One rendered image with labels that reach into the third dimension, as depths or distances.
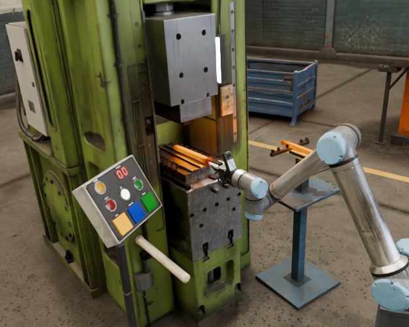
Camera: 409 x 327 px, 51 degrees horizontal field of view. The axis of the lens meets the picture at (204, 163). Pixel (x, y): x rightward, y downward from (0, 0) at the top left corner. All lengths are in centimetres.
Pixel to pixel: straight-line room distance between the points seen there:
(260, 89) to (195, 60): 388
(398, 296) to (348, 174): 49
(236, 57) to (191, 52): 46
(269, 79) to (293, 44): 459
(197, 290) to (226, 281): 28
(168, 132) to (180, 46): 79
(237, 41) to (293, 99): 336
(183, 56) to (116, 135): 50
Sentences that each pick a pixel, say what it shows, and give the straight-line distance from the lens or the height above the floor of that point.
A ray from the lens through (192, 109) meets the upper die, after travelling 218.
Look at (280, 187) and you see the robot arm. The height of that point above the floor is 99.
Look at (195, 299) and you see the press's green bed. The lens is 267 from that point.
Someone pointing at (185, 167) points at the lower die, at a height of 99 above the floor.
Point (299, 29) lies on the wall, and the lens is 1032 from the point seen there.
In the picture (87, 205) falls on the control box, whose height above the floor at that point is 111.
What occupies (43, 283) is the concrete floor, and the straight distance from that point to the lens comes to 335.
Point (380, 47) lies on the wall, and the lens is 963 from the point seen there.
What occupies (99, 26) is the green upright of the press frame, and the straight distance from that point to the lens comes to 203.
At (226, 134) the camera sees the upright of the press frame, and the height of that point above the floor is 106.
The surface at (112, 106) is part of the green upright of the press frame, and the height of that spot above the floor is 139.
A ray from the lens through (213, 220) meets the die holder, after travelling 244.
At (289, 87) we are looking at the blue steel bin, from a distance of 580.
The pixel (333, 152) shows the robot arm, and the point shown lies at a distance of 168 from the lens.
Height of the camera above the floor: 196
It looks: 24 degrees down
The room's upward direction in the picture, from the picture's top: 3 degrees counter-clockwise
